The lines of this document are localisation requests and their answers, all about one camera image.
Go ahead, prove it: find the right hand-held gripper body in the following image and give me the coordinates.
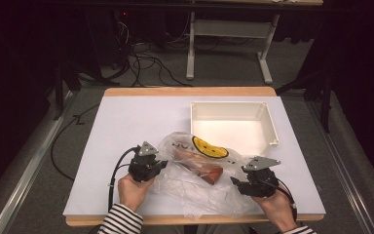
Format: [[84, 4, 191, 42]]
[[243, 156, 281, 199]]

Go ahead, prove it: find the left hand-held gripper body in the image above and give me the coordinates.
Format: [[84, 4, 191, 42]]
[[128, 140, 164, 183]]

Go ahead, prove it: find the clear printed plastic bag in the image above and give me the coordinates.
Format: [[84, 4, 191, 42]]
[[149, 131, 264, 219]]

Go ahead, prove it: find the white plastic bin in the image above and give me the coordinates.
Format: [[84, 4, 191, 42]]
[[189, 100, 281, 158]]

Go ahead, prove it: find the person's left hand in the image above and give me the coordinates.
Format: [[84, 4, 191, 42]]
[[117, 174, 155, 213]]

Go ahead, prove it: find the person's right hand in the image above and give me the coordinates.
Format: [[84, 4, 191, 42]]
[[252, 188, 298, 233]]

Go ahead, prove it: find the white table sheet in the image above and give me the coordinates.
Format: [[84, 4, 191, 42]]
[[62, 95, 326, 217]]

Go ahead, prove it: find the black metal stand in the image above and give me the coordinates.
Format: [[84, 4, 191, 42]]
[[52, 59, 83, 122], [275, 61, 336, 134]]

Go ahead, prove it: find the dark computer tower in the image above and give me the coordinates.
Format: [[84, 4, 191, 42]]
[[86, 9, 131, 70]]

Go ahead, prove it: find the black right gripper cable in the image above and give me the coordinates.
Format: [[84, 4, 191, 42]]
[[271, 178, 298, 222]]

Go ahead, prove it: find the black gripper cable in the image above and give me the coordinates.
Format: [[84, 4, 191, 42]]
[[107, 146, 141, 213], [271, 178, 298, 222]]

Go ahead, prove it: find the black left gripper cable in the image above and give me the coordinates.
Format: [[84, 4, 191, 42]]
[[107, 146, 141, 213]]

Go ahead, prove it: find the metal floor rail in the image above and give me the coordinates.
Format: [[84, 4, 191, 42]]
[[306, 100, 374, 234], [0, 91, 76, 234]]

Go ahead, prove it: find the thin black floor cable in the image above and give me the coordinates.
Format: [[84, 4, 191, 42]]
[[50, 103, 100, 182]]

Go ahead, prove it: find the tangle of black floor cables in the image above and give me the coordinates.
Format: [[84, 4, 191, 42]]
[[110, 19, 194, 88]]

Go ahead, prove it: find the white metal desk frame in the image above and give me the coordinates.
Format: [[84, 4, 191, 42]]
[[185, 0, 324, 86]]

